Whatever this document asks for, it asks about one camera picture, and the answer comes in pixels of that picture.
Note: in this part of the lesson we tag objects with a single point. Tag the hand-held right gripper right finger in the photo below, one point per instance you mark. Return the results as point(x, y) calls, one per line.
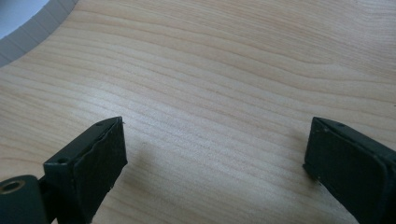
point(351, 168)

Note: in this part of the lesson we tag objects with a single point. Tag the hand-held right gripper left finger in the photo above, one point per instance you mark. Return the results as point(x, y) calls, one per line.
point(93, 168)

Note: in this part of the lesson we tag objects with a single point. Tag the white stand with round tray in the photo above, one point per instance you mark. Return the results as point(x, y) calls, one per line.
point(34, 28)

